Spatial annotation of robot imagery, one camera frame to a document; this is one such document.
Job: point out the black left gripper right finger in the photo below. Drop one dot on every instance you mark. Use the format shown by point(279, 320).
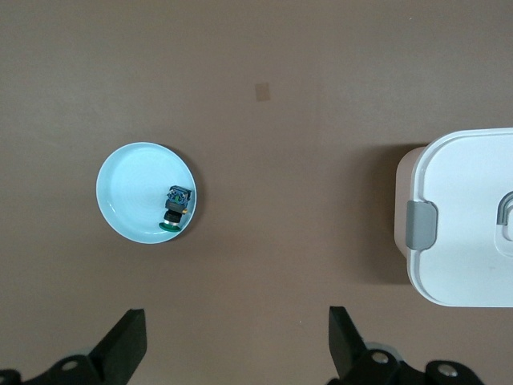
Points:
point(360, 365)

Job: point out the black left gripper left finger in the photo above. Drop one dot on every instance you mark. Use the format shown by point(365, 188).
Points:
point(104, 361)

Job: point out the light blue round plate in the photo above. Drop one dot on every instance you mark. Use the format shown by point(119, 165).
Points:
point(132, 188)

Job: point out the small blue electronic part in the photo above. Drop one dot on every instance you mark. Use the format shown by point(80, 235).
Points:
point(176, 200)

